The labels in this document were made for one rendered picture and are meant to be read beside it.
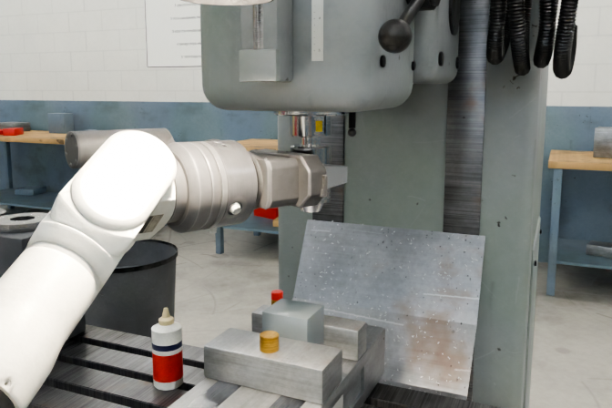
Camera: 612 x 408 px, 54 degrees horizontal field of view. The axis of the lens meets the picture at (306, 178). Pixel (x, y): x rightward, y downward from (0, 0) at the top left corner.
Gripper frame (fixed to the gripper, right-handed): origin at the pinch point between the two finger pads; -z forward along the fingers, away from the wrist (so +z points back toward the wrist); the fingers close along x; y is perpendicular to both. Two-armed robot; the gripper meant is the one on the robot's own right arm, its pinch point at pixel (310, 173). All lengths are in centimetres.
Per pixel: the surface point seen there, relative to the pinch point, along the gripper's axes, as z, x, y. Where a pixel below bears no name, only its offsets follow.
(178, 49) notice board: -247, 461, -50
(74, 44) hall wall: -193, 577, -58
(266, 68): 11.5, -6.4, -11.5
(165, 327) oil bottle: 9.5, 18.0, 21.8
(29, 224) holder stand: 18.6, 42.5, 10.8
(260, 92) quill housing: 8.9, -2.2, -9.3
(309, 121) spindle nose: 1.8, -1.7, -6.2
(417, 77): -13.6, -4.5, -11.3
